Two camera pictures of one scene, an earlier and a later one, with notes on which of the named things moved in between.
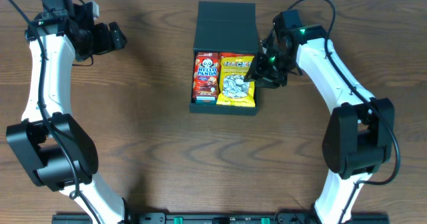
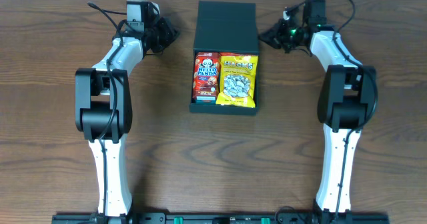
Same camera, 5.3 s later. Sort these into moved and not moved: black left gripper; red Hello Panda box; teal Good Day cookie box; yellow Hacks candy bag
Moved: black left gripper
Not moved: teal Good Day cookie box; red Hello Panda box; yellow Hacks candy bag
